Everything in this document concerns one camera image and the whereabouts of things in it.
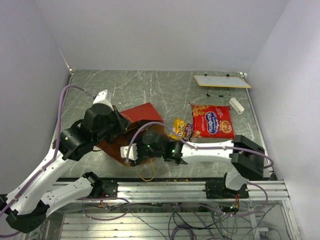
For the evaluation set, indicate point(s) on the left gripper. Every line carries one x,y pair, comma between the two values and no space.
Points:
122,122

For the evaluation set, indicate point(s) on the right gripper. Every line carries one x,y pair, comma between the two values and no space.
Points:
134,162

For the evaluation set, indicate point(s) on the yellow m&m's packet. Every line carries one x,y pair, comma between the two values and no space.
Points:
179,128

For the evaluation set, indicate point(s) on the purple snack packet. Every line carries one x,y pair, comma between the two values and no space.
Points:
188,132

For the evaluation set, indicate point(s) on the red candy snack bag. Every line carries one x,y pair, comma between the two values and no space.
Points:
212,121

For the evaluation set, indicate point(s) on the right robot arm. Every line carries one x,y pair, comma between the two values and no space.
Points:
245,156

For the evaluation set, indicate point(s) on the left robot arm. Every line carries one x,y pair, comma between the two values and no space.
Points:
31,203

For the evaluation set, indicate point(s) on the black marker pen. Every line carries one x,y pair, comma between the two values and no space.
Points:
217,96

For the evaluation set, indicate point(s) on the white whiteboard eraser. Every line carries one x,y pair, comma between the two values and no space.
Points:
235,104

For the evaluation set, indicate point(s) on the small whiteboard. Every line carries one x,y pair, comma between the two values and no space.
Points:
221,81

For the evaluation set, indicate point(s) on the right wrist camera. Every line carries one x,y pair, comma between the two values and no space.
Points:
129,153

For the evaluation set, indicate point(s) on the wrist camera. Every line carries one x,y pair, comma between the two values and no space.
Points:
129,153
103,97

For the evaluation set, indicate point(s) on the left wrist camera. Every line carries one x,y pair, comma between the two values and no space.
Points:
103,97

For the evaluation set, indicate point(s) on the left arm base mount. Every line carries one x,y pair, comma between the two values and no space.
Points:
108,189

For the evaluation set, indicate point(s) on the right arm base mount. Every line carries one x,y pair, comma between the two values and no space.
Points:
225,191

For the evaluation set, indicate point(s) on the aluminium frame rail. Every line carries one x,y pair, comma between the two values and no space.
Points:
199,191

